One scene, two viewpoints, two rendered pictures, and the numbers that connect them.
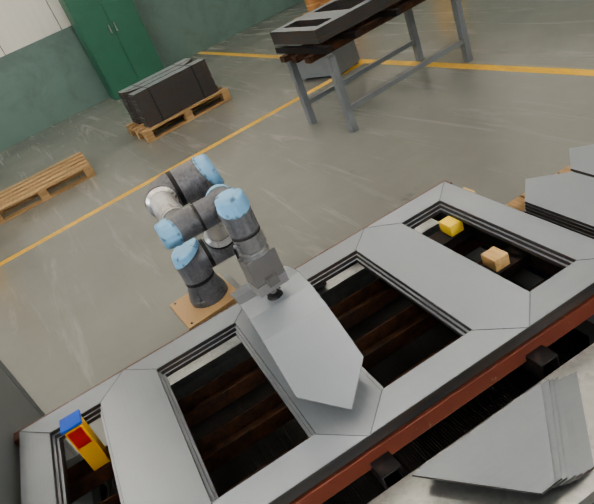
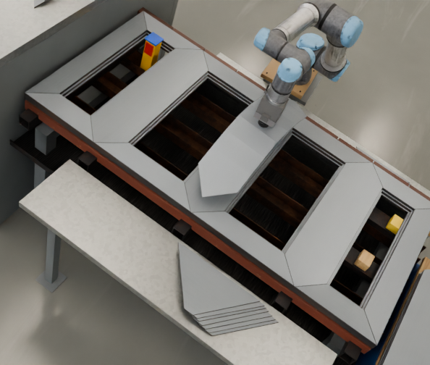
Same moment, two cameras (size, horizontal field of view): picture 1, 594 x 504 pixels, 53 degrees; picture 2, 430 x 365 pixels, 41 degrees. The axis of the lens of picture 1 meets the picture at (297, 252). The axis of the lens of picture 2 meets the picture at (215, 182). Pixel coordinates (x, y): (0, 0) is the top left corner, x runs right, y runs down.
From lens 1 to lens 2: 0.89 m
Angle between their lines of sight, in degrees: 30
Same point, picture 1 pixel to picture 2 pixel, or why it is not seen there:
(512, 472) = (193, 292)
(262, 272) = (265, 109)
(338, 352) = (234, 177)
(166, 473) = (138, 110)
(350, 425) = (195, 200)
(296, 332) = (238, 147)
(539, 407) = (240, 302)
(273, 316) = (245, 128)
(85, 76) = not seen: outside the picture
